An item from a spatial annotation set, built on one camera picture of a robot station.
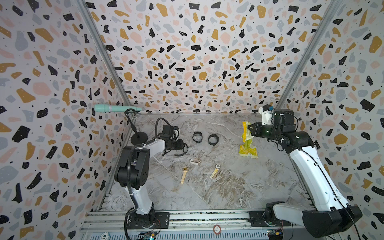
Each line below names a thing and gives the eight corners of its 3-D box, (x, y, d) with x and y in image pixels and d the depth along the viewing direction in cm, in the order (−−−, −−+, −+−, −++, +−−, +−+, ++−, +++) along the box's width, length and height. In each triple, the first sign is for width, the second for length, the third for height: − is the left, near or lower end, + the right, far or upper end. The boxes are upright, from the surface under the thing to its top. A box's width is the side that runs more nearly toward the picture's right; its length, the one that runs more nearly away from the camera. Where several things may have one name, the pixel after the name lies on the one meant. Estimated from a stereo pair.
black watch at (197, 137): (190, 140, 108) (190, 137, 106) (195, 133, 112) (195, 130, 110) (199, 143, 106) (199, 141, 104) (204, 136, 111) (204, 133, 108)
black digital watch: (212, 147, 105) (212, 144, 102) (206, 140, 108) (206, 137, 105) (219, 142, 108) (220, 139, 104) (213, 136, 111) (214, 132, 108)
